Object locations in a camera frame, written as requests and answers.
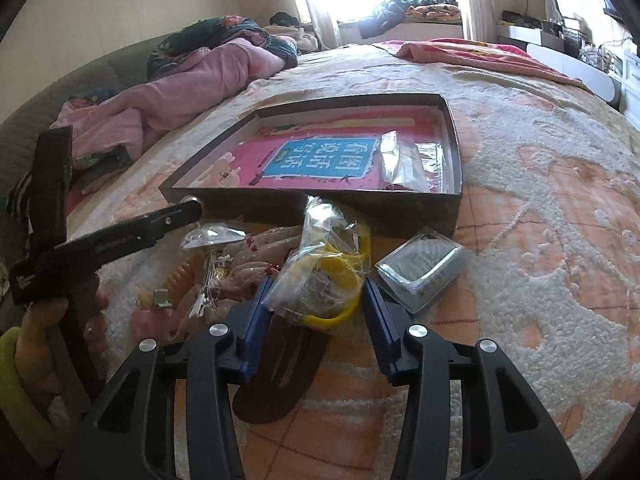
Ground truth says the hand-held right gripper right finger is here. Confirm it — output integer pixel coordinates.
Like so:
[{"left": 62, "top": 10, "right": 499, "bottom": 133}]
[{"left": 362, "top": 277, "right": 583, "bottom": 480}]

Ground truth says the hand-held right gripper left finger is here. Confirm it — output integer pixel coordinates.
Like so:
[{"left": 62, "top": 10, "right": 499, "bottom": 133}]
[{"left": 55, "top": 275, "right": 276, "bottom": 480}]

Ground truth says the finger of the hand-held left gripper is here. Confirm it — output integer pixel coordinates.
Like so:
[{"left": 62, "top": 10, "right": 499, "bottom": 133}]
[{"left": 117, "top": 199, "right": 205, "bottom": 241}]

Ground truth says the beige hair comb clip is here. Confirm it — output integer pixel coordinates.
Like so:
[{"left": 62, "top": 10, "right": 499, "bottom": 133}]
[{"left": 165, "top": 255, "right": 193, "bottom": 306}]

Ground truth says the clear plastic jewelry case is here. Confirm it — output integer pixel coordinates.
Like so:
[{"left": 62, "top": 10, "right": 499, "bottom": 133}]
[{"left": 375, "top": 227, "right": 468, "bottom": 315}]

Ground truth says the brown oval hair clip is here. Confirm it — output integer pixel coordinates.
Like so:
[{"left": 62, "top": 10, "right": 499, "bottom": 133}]
[{"left": 231, "top": 315, "right": 328, "bottom": 426}]

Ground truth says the clear bag with yellow bracelet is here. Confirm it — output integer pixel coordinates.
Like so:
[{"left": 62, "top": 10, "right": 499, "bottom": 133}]
[{"left": 262, "top": 196, "right": 373, "bottom": 331}]

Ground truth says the dark shallow cardboard box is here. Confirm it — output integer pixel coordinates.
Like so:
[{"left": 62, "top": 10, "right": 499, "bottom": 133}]
[{"left": 159, "top": 92, "right": 463, "bottom": 238}]

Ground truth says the person's left hand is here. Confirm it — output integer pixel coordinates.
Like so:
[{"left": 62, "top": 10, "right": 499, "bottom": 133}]
[{"left": 12, "top": 275, "right": 111, "bottom": 396}]

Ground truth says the bundle of hair pins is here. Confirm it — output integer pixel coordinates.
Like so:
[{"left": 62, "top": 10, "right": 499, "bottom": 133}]
[{"left": 192, "top": 255, "right": 226, "bottom": 321}]

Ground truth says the pink quilt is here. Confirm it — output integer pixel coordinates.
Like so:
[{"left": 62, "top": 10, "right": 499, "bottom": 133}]
[{"left": 50, "top": 37, "right": 286, "bottom": 161}]

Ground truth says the flat clear plastic bag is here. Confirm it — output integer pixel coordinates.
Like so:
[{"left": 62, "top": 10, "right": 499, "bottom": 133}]
[{"left": 377, "top": 131, "right": 443, "bottom": 193}]

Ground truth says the pink picture book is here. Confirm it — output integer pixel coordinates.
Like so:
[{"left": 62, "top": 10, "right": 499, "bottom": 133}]
[{"left": 220, "top": 110, "right": 451, "bottom": 193}]

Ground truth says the grey padded headboard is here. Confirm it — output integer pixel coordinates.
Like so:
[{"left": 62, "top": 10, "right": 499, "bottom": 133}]
[{"left": 0, "top": 35, "right": 191, "bottom": 281}]

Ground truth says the dark floral quilt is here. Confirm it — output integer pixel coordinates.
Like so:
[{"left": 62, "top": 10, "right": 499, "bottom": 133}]
[{"left": 146, "top": 16, "right": 299, "bottom": 78}]

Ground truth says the pile of light clothes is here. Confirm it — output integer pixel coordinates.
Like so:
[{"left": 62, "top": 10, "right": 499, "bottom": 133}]
[{"left": 262, "top": 11, "right": 321, "bottom": 53}]

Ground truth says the sheer white curtain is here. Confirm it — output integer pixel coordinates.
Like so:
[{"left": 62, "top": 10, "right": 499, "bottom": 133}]
[{"left": 297, "top": 0, "right": 346, "bottom": 51}]

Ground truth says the red pink blanket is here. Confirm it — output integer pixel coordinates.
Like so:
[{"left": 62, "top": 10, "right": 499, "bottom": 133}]
[{"left": 375, "top": 39, "right": 583, "bottom": 93}]

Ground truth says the dark blue jacket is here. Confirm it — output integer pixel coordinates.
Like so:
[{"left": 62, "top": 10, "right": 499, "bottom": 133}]
[{"left": 372, "top": 0, "right": 416, "bottom": 28}]

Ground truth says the orange floral cloth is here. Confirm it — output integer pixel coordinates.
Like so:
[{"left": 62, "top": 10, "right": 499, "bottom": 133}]
[{"left": 407, "top": 4, "right": 463, "bottom": 22}]

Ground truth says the white cabinet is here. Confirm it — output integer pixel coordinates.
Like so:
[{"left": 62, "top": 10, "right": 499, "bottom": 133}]
[{"left": 497, "top": 22, "right": 623, "bottom": 106}]

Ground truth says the cream curtain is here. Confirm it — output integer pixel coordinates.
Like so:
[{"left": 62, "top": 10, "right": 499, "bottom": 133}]
[{"left": 460, "top": 0, "right": 501, "bottom": 41}]

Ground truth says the white-framed table mirror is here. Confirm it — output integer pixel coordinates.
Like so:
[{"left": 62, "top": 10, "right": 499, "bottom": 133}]
[{"left": 525, "top": 0, "right": 563, "bottom": 23}]

